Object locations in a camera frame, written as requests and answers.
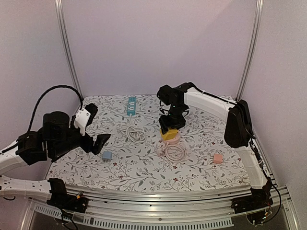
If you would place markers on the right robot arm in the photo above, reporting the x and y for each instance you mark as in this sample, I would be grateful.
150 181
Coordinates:
238 134

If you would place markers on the right aluminium frame post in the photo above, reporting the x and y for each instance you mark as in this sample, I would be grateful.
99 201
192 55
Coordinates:
251 48

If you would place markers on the yellow cube socket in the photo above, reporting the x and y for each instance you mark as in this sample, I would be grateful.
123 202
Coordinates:
168 135

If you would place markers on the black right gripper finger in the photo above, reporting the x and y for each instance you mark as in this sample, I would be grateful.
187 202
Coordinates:
174 129
165 125

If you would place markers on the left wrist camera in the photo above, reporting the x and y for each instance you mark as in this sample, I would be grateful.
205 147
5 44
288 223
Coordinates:
81 120

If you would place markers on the pink plug adapter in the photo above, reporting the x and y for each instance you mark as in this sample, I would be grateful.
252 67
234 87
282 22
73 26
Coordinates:
217 158

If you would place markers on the blue plug adapter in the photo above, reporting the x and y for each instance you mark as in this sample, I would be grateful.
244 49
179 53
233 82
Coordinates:
107 156

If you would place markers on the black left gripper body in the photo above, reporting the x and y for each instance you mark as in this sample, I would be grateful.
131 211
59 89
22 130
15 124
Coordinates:
61 148

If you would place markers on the aluminium frame post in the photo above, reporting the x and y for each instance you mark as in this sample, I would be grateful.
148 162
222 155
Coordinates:
251 48
66 45

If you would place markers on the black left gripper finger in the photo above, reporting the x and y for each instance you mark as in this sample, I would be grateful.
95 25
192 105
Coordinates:
92 109
99 143

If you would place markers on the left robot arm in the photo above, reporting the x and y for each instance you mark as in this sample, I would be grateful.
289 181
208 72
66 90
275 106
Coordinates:
21 163

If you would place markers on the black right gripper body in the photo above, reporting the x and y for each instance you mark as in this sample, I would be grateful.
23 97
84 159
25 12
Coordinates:
171 122

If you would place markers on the left aluminium frame post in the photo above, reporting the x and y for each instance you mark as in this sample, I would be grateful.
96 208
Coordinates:
66 45

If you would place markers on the pink round power socket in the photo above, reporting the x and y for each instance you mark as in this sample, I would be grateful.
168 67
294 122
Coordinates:
172 141

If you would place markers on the teal power strip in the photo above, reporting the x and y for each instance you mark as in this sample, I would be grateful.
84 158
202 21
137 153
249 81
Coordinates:
131 106

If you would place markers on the floral patterned table mat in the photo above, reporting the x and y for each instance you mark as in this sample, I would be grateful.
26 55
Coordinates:
141 162

